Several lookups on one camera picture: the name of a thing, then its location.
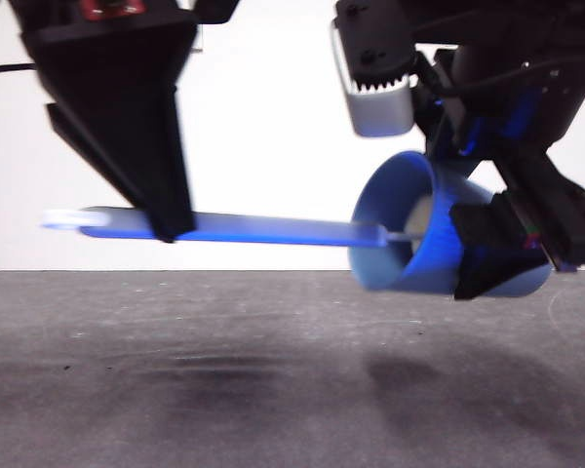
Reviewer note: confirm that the grey cup brush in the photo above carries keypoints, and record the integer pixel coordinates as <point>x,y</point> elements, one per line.
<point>273,231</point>

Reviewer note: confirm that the blue ribbed plastic cup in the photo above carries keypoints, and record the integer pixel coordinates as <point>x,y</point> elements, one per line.
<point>436,244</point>

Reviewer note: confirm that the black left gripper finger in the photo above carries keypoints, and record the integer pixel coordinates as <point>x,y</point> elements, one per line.
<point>66,127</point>
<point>127,107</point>

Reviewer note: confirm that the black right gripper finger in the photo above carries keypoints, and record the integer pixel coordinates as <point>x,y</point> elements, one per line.
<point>492,244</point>

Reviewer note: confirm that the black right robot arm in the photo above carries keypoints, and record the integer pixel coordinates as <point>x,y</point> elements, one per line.
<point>560,107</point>

